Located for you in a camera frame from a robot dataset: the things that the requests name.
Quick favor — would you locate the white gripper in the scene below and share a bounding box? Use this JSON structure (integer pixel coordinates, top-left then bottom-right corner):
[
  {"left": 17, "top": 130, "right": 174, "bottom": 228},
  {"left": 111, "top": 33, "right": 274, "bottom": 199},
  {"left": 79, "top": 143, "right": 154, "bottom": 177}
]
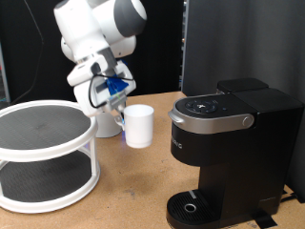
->
[{"left": 72, "top": 60, "right": 137, "bottom": 128}]

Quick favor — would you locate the white mug green-taped handle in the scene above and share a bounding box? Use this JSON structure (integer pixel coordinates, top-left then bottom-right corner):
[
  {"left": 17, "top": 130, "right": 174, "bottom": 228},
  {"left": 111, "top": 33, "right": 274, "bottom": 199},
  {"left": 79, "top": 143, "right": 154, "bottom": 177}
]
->
[{"left": 113, "top": 103, "right": 155, "bottom": 150}]

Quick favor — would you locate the black Keurig coffee machine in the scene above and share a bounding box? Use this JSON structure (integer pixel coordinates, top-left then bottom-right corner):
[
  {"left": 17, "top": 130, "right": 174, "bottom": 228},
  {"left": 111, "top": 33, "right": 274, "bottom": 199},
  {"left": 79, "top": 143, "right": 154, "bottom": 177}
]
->
[{"left": 165, "top": 76, "right": 305, "bottom": 229}]

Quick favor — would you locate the white two-tier turntable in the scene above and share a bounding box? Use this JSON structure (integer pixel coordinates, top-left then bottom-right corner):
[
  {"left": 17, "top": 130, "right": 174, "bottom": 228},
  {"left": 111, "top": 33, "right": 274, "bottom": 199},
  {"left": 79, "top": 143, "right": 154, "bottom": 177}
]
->
[{"left": 0, "top": 99, "right": 102, "bottom": 214}]

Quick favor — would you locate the black tape strip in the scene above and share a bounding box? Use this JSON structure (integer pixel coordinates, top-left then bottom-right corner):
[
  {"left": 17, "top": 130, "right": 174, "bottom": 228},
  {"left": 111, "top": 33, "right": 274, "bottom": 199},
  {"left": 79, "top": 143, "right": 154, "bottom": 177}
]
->
[{"left": 252, "top": 210, "right": 279, "bottom": 229}]

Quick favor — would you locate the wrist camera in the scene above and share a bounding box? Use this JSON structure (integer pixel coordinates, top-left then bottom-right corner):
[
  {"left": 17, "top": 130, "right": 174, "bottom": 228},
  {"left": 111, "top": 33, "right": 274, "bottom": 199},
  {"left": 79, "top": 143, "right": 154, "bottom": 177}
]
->
[{"left": 105, "top": 92, "right": 129, "bottom": 112}]

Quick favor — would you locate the blue cable clip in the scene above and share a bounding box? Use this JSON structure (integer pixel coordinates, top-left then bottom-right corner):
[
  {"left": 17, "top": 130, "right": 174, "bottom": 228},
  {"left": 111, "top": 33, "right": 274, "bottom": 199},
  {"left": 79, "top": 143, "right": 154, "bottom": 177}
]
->
[{"left": 105, "top": 75, "right": 131, "bottom": 96}]

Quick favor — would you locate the black camera cable on arm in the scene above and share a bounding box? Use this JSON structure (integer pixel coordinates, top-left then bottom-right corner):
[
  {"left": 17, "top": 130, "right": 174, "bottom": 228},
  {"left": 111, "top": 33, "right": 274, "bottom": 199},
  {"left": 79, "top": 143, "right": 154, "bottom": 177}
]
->
[{"left": 88, "top": 71, "right": 136, "bottom": 110}]

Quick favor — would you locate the thin black hanging cable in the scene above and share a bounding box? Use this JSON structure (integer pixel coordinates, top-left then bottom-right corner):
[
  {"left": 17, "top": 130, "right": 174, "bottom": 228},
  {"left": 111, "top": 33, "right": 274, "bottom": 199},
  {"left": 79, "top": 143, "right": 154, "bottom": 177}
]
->
[{"left": 9, "top": 0, "right": 45, "bottom": 106}]

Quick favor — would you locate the black power cord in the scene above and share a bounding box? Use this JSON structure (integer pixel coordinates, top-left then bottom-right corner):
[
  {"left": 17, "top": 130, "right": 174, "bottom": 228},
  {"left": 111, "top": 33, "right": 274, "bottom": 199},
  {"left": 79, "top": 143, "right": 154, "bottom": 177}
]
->
[{"left": 280, "top": 190, "right": 305, "bottom": 204}]

